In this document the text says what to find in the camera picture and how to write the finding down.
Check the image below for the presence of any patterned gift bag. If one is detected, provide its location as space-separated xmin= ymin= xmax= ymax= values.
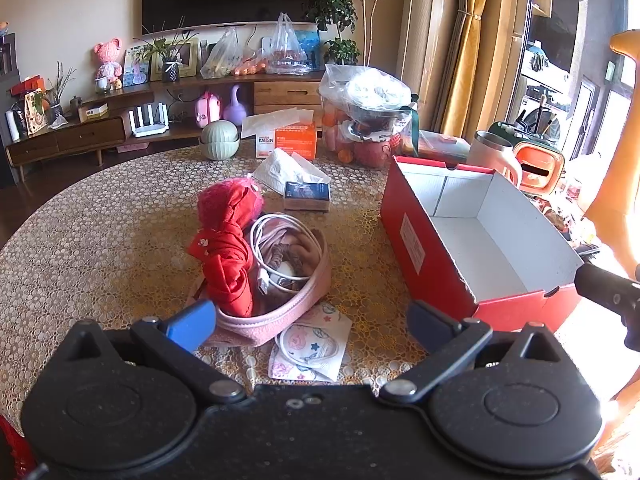
xmin=22 ymin=90 xmax=48 ymax=135

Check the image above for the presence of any pink toy suitcase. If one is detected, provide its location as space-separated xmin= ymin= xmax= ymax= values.
xmin=195 ymin=91 xmax=222 ymax=128

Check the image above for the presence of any white charging cable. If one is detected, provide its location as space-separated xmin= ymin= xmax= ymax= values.
xmin=250 ymin=214 xmax=313 ymax=295

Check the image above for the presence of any blue box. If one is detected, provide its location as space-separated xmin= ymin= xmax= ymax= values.
xmin=295 ymin=30 xmax=322 ymax=68

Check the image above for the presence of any small photo frame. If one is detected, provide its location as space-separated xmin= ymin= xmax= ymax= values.
xmin=122 ymin=45 xmax=151 ymax=87

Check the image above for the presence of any plastic-wrapped fruit basket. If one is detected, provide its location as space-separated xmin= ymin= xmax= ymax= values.
xmin=318 ymin=64 xmax=420 ymax=168

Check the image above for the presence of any white router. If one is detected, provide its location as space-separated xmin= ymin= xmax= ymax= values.
xmin=129 ymin=102 xmax=170 ymax=138

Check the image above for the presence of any small potted plant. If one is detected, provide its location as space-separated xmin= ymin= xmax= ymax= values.
xmin=134 ymin=17 xmax=200 ymax=83

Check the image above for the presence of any small dark box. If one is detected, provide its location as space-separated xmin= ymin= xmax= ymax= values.
xmin=283 ymin=181 xmax=331 ymax=212

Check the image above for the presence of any white cardboard box red rim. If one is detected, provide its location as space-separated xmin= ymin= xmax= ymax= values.
xmin=380 ymin=156 xmax=585 ymax=332

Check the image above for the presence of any vase with twigs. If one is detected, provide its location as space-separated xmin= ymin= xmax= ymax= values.
xmin=47 ymin=62 xmax=77 ymax=123

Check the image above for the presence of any purple vase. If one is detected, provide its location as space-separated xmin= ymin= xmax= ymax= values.
xmin=223 ymin=85 xmax=254 ymax=127

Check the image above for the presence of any pink bear figurine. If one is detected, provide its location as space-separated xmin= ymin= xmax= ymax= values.
xmin=94 ymin=37 xmax=123 ymax=91

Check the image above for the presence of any wooden television cabinet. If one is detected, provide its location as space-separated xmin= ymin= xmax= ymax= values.
xmin=5 ymin=70 xmax=326 ymax=168

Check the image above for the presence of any red cloth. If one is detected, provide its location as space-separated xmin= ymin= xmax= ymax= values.
xmin=189 ymin=200 xmax=255 ymax=318

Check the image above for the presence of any yellow curtain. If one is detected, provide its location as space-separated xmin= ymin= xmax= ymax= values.
xmin=400 ymin=0 xmax=533 ymax=138

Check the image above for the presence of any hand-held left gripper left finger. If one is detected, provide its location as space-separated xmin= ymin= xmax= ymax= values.
xmin=65 ymin=300 xmax=247 ymax=405

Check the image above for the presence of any orange and green tissue holder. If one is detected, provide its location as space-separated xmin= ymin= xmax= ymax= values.
xmin=487 ymin=121 xmax=566 ymax=196

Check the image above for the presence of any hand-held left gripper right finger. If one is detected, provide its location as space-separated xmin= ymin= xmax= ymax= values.
xmin=379 ymin=300 xmax=561 ymax=404

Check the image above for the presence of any yellow chair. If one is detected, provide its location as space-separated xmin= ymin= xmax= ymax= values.
xmin=585 ymin=30 xmax=640 ymax=277

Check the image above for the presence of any foil snack bag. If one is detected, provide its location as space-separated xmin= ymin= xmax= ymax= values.
xmin=535 ymin=195 xmax=596 ymax=241

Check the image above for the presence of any printed face mask packet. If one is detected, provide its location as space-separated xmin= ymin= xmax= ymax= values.
xmin=268 ymin=302 xmax=353 ymax=382

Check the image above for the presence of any white mug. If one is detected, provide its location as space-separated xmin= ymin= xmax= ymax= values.
xmin=466 ymin=131 xmax=522 ymax=187

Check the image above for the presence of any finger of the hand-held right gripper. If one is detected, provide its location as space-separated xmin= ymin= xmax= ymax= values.
xmin=574 ymin=262 xmax=640 ymax=352

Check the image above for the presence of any white plastic packet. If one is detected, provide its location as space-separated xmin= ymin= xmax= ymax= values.
xmin=252 ymin=149 xmax=331 ymax=196

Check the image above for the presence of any clear bag of fruit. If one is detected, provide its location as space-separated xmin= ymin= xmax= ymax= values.
xmin=200 ymin=27 xmax=246 ymax=79

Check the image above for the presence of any clear plastic bag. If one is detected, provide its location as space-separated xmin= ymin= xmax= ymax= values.
xmin=265 ymin=12 xmax=308 ymax=75

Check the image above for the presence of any wooden picture frame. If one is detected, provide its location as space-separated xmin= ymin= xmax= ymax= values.
xmin=150 ymin=37 xmax=201 ymax=81

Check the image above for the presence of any tall potted tree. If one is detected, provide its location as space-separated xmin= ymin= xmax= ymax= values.
xmin=305 ymin=0 xmax=401 ymax=67

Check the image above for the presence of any brown bead bracelet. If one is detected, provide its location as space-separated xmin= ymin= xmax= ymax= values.
xmin=274 ymin=243 xmax=307 ymax=273

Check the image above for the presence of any orange tissue box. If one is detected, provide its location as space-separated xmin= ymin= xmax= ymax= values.
xmin=242 ymin=109 xmax=318 ymax=161

